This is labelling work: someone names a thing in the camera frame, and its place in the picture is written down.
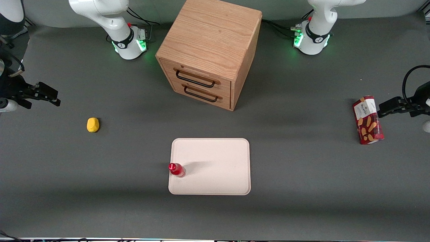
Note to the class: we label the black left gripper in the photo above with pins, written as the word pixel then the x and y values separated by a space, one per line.
pixel 417 104

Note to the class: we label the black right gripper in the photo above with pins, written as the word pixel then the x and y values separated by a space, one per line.
pixel 10 89

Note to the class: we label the red coke bottle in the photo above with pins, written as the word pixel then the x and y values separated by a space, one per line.
pixel 176 169

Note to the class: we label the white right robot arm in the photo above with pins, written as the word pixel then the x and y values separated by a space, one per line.
pixel 111 20

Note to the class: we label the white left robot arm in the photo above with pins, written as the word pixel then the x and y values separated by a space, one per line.
pixel 317 30

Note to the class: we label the beige plastic tray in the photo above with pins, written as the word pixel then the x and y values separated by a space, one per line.
pixel 215 161

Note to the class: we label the red cookie box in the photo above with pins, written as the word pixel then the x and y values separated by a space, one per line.
pixel 368 121

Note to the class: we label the yellow lemon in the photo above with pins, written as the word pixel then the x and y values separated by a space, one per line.
pixel 92 125

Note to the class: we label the wooden drawer cabinet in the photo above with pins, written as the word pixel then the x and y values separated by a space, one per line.
pixel 211 37

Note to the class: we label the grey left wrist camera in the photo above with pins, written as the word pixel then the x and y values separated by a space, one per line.
pixel 427 126

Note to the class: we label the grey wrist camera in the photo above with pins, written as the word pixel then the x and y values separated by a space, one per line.
pixel 427 126
pixel 6 105

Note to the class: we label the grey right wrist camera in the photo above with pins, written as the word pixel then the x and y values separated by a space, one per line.
pixel 6 105

